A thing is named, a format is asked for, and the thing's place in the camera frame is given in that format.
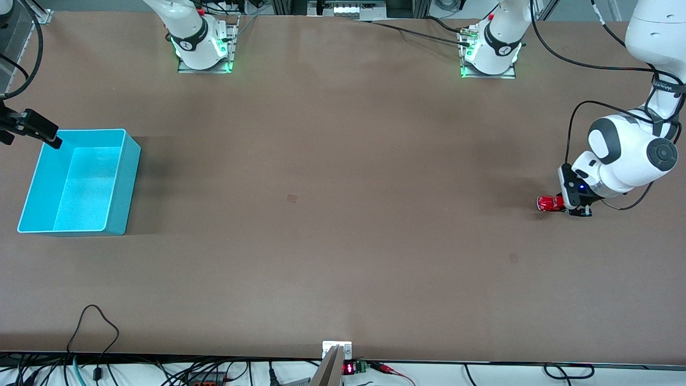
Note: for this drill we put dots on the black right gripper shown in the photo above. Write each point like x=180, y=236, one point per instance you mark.
x=16, y=123

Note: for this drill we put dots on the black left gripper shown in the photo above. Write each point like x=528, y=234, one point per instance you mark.
x=582, y=211

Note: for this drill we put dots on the red beetle toy car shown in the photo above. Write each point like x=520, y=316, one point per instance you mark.
x=547, y=203

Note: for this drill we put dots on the blue plastic storage box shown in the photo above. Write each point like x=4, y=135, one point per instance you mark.
x=80, y=182

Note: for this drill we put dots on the red digit display module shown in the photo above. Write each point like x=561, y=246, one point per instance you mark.
x=349, y=368

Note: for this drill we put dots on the grey metal bar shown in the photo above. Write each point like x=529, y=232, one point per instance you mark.
x=328, y=372

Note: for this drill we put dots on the metal equipment rack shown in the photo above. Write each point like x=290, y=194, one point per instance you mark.
x=353, y=8

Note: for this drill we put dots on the orange power strip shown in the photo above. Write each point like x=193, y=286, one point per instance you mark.
x=206, y=379

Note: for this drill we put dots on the aluminium frame profile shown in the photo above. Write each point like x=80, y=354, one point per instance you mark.
x=42, y=13

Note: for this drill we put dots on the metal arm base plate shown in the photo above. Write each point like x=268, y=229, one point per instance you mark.
x=206, y=70
x=487, y=76

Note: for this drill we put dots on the white bracket plate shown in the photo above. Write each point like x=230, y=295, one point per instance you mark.
x=336, y=347

